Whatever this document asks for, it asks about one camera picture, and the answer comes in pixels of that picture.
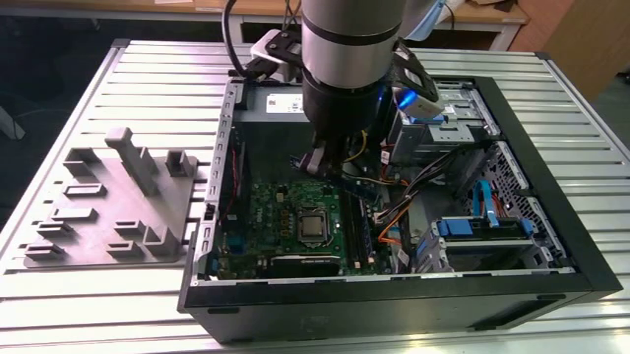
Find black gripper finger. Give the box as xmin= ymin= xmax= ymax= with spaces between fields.
xmin=329 ymin=136 xmax=358 ymax=178
xmin=305 ymin=142 xmax=333 ymax=176

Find black RAM slot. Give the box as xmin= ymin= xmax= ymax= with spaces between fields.
xmin=354 ymin=195 xmax=370 ymax=263

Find grey power supply unit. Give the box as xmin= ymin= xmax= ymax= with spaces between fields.
xmin=244 ymin=85 xmax=333 ymax=184

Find CPU socket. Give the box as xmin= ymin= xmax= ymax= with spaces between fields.
xmin=293 ymin=205 xmax=333 ymax=247

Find green motherboard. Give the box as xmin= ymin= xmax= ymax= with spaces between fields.
xmin=217 ymin=178 xmax=396 ymax=277

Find blue drive carrier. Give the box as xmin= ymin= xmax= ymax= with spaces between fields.
xmin=401 ymin=113 xmax=448 ymax=125

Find silver CPU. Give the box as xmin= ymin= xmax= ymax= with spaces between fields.
xmin=298 ymin=215 xmax=328 ymax=237

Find black case fan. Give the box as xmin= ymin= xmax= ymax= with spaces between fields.
xmin=229 ymin=121 xmax=252 ymax=226

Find grey metal drive cage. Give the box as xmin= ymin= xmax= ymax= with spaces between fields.
xmin=392 ymin=79 xmax=499 ymax=165

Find black graphics card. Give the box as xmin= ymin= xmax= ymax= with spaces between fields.
xmin=269 ymin=254 xmax=342 ymax=278

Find hard disk in blue carrier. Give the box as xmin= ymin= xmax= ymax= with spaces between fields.
xmin=432 ymin=216 xmax=536 ymax=243

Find grey metal disk bay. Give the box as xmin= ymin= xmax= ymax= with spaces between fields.
xmin=428 ymin=215 xmax=568 ymax=274

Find grey parts rack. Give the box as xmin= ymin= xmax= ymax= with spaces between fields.
xmin=22 ymin=127 xmax=201 ymax=268

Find black PC case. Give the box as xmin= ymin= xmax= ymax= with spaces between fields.
xmin=176 ymin=68 xmax=625 ymax=346

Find brown wooden cabinet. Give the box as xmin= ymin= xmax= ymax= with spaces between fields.
xmin=507 ymin=0 xmax=630 ymax=100

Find yellow wire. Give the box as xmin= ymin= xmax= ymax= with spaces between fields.
xmin=344 ymin=129 xmax=370 ymax=164

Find grey power cable bundle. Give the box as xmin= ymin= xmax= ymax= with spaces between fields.
xmin=353 ymin=175 xmax=410 ymax=187

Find red black twisted wire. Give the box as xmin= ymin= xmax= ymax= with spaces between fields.
xmin=220 ymin=147 xmax=246 ymax=222

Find black cable bundle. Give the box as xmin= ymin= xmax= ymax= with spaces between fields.
xmin=374 ymin=147 xmax=493 ymax=222

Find orange wires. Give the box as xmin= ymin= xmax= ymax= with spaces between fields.
xmin=377 ymin=215 xmax=413 ymax=245

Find blue data cable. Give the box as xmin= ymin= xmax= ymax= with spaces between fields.
xmin=472 ymin=180 xmax=501 ymax=226

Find wooden desk white frame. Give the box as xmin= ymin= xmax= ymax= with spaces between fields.
xmin=0 ymin=0 xmax=533 ymax=52

